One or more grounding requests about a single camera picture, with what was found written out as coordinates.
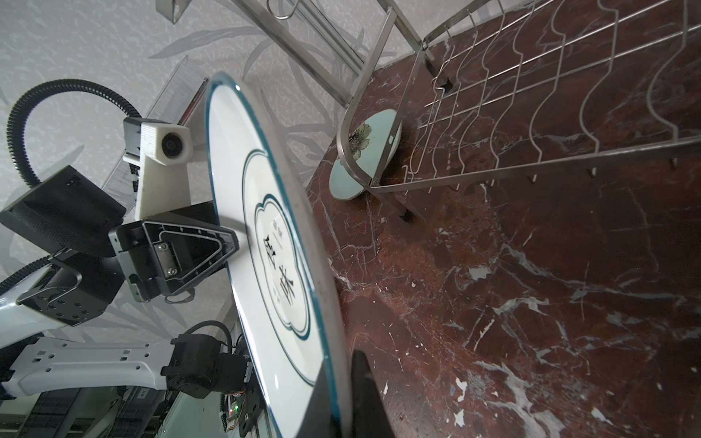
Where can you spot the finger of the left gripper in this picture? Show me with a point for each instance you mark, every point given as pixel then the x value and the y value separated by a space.
pixel 171 253

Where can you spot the white plate thin teal rim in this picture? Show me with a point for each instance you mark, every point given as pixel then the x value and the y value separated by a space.
pixel 284 292

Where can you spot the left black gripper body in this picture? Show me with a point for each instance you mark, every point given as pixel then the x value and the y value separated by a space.
pixel 70 218

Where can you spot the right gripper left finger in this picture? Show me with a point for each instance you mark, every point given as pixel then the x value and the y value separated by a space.
pixel 318 420

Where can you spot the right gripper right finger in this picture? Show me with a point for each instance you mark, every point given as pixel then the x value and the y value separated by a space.
pixel 369 418

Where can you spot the steel two-tier dish rack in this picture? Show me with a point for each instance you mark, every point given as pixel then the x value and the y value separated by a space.
pixel 370 181

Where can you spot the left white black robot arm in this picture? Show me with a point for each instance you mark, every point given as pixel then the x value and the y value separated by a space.
pixel 193 363

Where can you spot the pale green flower plate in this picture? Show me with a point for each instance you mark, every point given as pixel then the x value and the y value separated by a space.
pixel 367 144

